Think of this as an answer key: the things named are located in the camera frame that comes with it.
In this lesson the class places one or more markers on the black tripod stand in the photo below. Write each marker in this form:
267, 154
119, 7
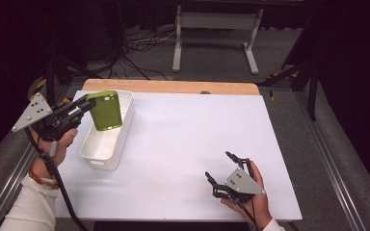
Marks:
49, 77
311, 83

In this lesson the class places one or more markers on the yellow black floor tape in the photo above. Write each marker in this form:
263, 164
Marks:
40, 85

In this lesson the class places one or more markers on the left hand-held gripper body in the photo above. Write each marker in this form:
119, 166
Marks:
33, 110

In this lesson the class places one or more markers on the person's left hand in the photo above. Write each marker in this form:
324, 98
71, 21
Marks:
53, 154

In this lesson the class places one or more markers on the aluminium floor rail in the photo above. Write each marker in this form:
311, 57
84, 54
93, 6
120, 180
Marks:
334, 166
0, 192

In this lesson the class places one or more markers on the white metal stand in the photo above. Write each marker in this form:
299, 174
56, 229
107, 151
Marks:
216, 20

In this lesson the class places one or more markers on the person's right hand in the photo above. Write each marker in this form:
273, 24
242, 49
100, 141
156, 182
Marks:
258, 210

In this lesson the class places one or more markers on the white board table cover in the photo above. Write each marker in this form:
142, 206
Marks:
205, 128

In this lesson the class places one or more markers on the white plastic storage bin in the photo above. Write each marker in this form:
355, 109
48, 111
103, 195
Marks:
104, 147

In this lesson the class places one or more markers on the green phone case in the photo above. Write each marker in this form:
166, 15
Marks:
106, 112

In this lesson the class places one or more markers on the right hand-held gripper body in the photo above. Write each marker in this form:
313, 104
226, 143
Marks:
242, 183

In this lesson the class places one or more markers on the wooden table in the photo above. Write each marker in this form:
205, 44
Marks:
173, 86

